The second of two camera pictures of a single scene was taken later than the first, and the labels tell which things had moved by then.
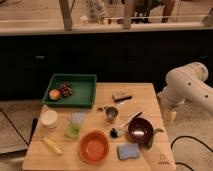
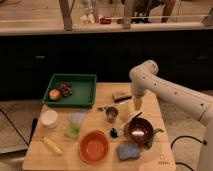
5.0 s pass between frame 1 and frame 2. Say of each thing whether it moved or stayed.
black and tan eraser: stayed
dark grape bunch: stayed
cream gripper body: moved
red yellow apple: stayed
